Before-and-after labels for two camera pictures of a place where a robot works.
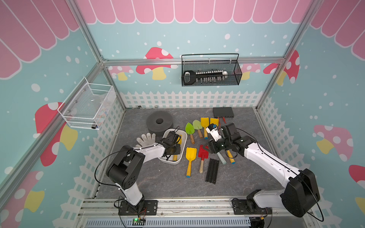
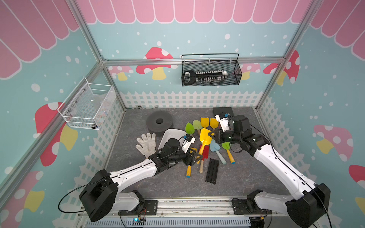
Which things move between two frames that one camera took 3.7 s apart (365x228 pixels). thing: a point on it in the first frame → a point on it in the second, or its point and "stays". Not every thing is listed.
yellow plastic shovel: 215,121 stays
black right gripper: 212,144 → 218,138
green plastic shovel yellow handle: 231,157 stays
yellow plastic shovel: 191,155 stays
